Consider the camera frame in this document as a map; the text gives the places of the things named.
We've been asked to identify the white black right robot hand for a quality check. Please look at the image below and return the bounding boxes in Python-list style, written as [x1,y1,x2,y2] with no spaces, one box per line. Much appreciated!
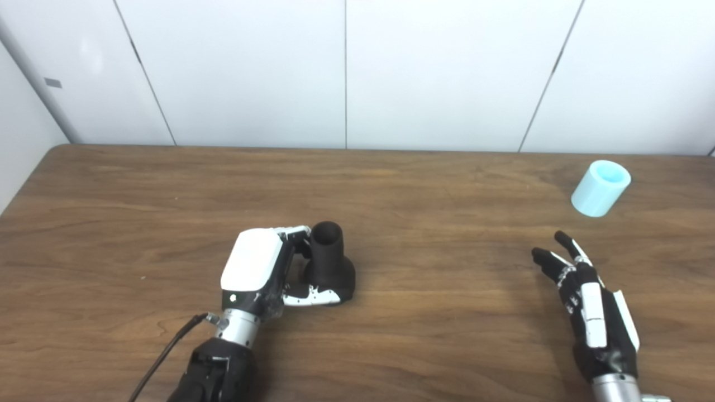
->
[531,231,641,384]

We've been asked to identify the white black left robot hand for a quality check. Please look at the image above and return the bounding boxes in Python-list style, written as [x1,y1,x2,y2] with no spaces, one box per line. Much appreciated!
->
[220,226,342,320]

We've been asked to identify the black flared nozzle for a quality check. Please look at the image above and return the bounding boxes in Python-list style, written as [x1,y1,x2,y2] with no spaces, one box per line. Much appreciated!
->
[302,221,356,303]

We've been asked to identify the light-blue short hose tube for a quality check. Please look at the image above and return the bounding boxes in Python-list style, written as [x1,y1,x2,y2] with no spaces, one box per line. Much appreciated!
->
[571,160,632,218]

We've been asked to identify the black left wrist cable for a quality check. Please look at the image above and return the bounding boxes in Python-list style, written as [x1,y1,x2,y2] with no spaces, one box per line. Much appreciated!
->
[128,313,224,402]

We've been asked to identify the gray wall corner post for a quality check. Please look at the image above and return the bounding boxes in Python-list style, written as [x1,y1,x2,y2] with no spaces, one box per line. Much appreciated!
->
[0,17,84,145]

